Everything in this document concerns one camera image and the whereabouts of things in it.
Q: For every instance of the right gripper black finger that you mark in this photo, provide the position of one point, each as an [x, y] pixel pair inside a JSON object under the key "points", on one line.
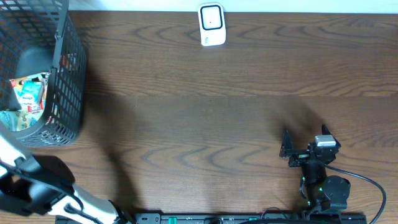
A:
{"points": [[325, 130], [286, 149]]}

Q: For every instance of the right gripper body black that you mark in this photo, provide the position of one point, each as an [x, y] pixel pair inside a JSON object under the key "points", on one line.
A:
{"points": [[300, 158]]}

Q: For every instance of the teal tissue pack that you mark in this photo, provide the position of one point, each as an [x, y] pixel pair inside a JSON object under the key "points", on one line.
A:
{"points": [[31, 94]]}

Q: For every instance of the yellow wet wipes pack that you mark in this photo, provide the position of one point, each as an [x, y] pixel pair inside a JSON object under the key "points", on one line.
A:
{"points": [[21, 119]]}

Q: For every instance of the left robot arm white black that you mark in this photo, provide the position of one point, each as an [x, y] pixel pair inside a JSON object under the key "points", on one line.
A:
{"points": [[46, 186]]}

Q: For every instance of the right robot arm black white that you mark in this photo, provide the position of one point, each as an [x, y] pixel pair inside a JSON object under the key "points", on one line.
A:
{"points": [[325, 194]]}

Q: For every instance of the black mesh plastic basket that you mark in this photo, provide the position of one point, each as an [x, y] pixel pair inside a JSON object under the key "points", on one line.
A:
{"points": [[39, 36]]}

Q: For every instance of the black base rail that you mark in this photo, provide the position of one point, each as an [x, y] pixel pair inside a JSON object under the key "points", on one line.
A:
{"points": [[156, 218]]}

